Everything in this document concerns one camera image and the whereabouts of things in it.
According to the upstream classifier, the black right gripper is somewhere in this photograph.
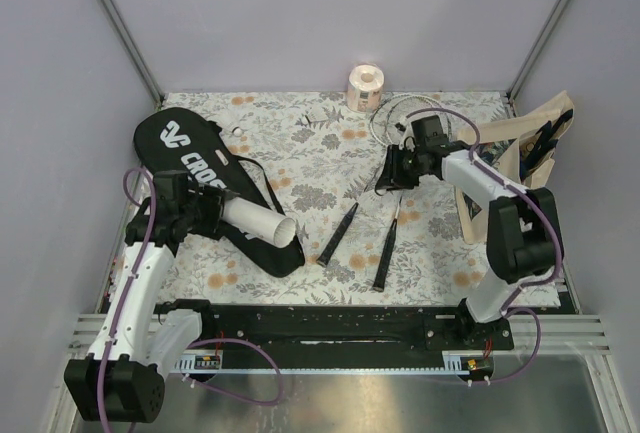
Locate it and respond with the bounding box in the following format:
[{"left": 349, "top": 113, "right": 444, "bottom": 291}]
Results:
[{"left": 375, "top": 144, "right": 426, "bottom": 192}]

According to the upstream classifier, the white shuttlecock tube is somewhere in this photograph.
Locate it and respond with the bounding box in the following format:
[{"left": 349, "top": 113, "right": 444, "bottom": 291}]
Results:
[{"left": 222, "top": 197, "right": 296, "bottom": 248}]

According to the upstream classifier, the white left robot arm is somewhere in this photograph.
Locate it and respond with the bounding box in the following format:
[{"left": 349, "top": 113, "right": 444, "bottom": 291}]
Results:
[{"left": 64, "top": 170, "right": 227, "bottom": 430}]

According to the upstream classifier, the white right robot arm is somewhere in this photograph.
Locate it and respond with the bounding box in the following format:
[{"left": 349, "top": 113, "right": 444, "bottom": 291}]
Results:
[{"left": 375, "top": 141, "right": 563, "bottom": 349}]

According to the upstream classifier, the left badminton racket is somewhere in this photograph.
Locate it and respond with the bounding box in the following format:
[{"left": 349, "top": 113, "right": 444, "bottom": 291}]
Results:
[{"left": 317, "top": 93, "right": 442, "bottom": 267}]

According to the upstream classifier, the badminton racket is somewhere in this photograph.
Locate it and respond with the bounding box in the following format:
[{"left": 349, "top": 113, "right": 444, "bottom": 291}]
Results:
[
  {"left": 370, "top": 96, "right": 450, "bottom": 292},
  {"left": 317, "top": 93, "right": 442, "bottom": 267}
]

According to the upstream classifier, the right badminton racket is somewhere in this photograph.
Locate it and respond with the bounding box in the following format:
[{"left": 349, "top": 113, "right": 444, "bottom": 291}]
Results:
[{"left": 370, "top": 96, "right": 450, "bottom": 292}]

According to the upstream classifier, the floral table mat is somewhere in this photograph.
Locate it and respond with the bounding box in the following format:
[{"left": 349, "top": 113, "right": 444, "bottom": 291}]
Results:
[{"left": 158, "top": 92, "right": 488, "bottom": 306}]

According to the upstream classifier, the black racket bag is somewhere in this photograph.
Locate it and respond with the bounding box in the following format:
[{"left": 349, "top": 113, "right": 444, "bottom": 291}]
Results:
[{"left": 133, "top": 107, "right": 305, "bottom": 278}]

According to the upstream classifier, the pink toilet paper roll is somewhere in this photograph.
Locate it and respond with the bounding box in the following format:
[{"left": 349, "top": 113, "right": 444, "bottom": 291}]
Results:
[{"left": 346, "top": 64, "right": 385, "bottom": 113}]

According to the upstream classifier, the beige tote bag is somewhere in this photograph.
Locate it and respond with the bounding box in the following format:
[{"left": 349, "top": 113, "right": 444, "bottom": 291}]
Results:
[{"left": 454, "top": 90, "right": 574, "bottom": 244}]

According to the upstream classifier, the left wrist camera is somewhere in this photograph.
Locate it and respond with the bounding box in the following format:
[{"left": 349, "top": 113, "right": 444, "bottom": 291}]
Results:
[{"left": 153, "top": 170, "right": 188, "bottom": 214}]

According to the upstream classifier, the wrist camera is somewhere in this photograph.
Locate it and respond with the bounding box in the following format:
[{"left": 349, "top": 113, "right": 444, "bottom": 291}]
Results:
[
  {"left": 153, "top": 170, "right": 188, "bottom": 214},
  {"left": 411, "top": 115, "right": 448, "bottom": 150}
]

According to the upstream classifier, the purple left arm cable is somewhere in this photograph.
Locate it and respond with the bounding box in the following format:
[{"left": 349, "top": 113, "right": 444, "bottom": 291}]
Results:
[{"left": 94, "top": 166, "right": 161, "bottom": 429}]

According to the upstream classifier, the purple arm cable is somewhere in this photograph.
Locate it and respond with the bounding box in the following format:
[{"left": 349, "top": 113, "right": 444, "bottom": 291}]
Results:
[
  {"left": 94, "top": 166, "right": 161, "bottom": 429},
  {"left": 404, "top": 107, "right": 564, "bottom": 314}
]

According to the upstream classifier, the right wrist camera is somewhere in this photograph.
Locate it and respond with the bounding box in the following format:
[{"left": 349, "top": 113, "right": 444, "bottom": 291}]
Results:
[{"left": 411, "top": 115, "right": 448, "bottom": 150}]

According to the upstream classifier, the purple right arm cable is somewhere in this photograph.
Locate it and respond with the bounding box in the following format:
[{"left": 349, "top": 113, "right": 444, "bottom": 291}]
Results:
[{"left": 404, "top": 107, "right": 564, "bottom": 314}]

